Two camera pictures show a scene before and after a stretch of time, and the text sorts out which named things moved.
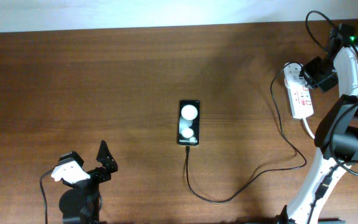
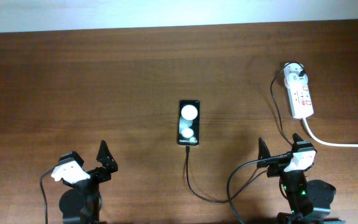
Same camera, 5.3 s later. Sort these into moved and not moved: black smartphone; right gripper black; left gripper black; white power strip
Moved: right gripper black
Not moved: black smartphone; white power strip; left gripper black
